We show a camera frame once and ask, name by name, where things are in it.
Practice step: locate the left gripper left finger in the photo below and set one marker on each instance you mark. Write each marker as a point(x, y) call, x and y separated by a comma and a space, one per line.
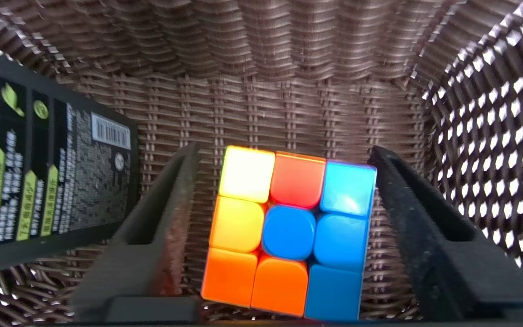
point(148, 259)

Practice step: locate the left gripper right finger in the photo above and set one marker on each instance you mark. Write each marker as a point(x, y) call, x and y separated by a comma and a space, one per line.
point(447, 272)

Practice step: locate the black bottle with cap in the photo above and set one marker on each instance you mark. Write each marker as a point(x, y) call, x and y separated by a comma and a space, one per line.
point(52, 172)

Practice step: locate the multicoloured puzzle cube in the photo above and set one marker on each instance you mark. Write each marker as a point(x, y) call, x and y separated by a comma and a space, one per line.
point(288, 231)

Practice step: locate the dark brown wicker basket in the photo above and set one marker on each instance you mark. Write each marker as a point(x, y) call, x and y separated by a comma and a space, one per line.
point(288, 68)

